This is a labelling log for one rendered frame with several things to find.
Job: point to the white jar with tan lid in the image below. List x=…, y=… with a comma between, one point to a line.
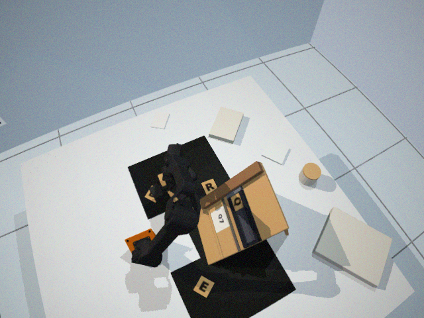
x=309, y=174

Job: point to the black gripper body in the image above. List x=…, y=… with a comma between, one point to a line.
x=159, y=193

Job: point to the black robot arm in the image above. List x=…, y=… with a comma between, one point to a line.
x=178, y=220

